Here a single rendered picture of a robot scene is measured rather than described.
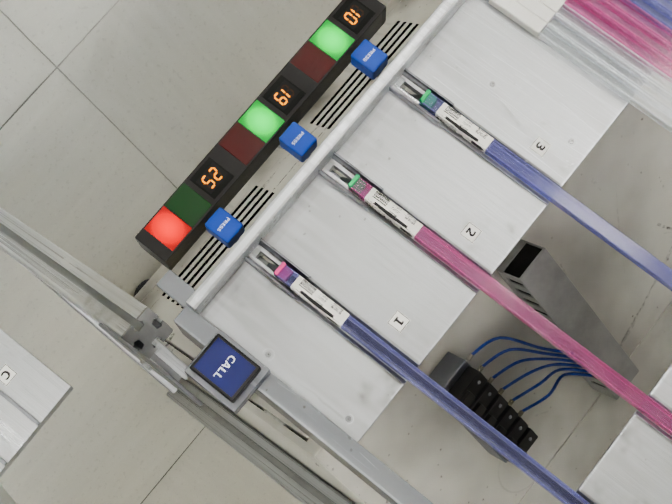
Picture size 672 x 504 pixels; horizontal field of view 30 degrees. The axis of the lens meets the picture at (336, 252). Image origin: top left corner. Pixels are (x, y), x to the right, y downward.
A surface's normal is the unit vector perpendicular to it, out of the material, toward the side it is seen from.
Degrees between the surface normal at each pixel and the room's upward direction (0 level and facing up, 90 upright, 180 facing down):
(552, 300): 0
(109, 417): 0
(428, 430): 0
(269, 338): 45
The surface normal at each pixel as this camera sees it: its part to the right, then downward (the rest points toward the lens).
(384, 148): -0.02, -0.25
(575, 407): 0.54, 0.25
